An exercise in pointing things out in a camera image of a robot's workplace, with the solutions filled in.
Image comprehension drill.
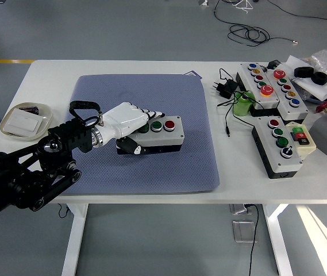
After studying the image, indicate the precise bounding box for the cream three-button switch box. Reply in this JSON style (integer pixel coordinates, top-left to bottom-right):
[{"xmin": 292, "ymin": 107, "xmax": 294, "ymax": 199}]
[{"xmin": 284, "ymin": 121, "xmax": 317, "ymax": 160}]

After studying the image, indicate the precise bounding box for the white table leg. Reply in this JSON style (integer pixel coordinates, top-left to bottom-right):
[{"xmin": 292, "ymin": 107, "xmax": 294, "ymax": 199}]
[
  {"xmin": 262, "ymin": 204, "xmax": 295, "ymax": 276},
  {"xmin": 61, "ymin": 203, "xmax": 89, "ymax": 276}
]

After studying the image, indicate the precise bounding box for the white floor cord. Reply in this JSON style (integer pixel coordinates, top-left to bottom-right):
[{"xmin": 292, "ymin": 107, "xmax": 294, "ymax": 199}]
[{"xmin": 231, "ymin": 0, "xmax": 255, "ymax": 14}]

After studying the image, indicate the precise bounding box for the black hanging cable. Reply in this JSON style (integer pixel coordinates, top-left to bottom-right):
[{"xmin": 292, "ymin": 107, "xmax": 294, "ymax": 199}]
[{"xmin": 245, "ymin": 204, "xmax": 260, "ymax": 276}]

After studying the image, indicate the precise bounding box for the metal under-table bracket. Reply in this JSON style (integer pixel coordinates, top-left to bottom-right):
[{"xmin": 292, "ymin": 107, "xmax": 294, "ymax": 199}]
[{"xmin": 229, "ymin": 204, "xmax": 253, "ymax": 215}]

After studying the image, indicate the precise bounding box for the purple card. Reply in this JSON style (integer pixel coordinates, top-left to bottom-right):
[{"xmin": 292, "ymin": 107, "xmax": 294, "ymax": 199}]
[{"xmin": 183, "ymin": 70, "xmax": 203, "ymax": 81}]

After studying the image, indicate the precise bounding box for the white wall switch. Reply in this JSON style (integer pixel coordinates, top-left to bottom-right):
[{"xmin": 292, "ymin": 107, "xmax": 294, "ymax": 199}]
[{"xmin": 2, "ymin": 110, "xmax": 44, "ymax": 136}]

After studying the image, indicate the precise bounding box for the clear bubble wrap bag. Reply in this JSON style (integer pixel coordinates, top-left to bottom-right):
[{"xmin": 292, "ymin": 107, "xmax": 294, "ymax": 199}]
[{"xmin": 301, "ymin": 49, "xmax": 327, "ymax": 80}]

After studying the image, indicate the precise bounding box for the small dark brown item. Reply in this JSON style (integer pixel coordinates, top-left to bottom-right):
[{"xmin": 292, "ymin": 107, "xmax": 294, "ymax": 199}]
[{"xmin": 18, "ymin": 106, "xmax": 40, "ymax": 115}]

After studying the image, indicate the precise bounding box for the white oval dish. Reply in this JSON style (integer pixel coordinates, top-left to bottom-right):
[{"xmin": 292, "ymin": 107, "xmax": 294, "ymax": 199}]
[{"xmin": 0, "ymin": 102, "xmax": 53, "ymax": 141}]

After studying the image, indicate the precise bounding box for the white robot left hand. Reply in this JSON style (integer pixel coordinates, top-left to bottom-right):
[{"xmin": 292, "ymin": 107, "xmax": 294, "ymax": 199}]
[{"xmin": 99, "ymin": 102, "xmax": 166, "ymax": 156}]

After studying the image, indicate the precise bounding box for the black power adapter with cord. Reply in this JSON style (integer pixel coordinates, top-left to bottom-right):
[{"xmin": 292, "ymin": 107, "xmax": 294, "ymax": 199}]
[{"xmin": 212, "ymin": 67, "xmax": 256, "ymax": 137}]

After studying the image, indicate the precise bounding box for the grey four-button control box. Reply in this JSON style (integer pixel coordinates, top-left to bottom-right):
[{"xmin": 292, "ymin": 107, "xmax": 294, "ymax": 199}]
[
  {"xmin": 251, "ymin": 116, "xmax": 304, "ymax": 179},
  {"xmin": 116, "ymin": 115, "xmax": 186, "ymax": 156}
]

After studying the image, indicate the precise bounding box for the blue-grey textured mat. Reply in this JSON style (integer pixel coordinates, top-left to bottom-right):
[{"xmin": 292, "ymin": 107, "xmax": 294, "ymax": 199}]
[{"xmin": 60, "ymin": 74, "xmax": 221, "ymax": 196}]

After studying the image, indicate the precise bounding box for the coiled black floor cable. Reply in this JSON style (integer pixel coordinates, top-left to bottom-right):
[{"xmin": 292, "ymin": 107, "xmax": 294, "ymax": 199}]
[{"xmin": 213, "ymin": 0, "xmax": 299, "ymax": 47}]

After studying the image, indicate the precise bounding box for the green plastic bottle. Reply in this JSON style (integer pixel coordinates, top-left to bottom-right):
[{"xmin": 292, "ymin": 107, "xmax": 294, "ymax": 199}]
[{"xmin": 232, "ymin": 90, "xmax": 256, "ymax": 117}]

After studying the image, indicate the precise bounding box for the black foam ring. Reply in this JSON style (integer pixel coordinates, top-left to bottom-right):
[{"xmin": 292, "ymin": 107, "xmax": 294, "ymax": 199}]
[
  {"xmin": 294, "ymin": 66, "xmax": 314, "ymax": 78},
  {"xmin": 311, "ymin": 71, "xmax": 327, "ymax": 86}
]

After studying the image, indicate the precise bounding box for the grey five-button emergency-stop box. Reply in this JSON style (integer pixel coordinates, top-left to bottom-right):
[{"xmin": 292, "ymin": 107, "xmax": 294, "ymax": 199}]
[
  {"xmin": 234, "ymin": 62, "xmax": 281, "ymax": 117},
  {"xmin": 263, "ymin": 67, "xmax": 310, "ymax": 121}
]

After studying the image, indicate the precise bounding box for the metal floor socket plate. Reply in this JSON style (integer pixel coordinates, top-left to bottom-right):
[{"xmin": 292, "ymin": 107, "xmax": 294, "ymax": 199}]
[{"xmin": 232, "ymin": 220, "xmax": 258, "ymax": 244}]

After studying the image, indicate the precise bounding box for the white foam sheet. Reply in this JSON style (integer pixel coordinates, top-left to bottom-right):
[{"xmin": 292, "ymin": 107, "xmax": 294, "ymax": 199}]
[{"xmin": 283, "ymin": 55, "xmax": 327, "ymax": 100}]

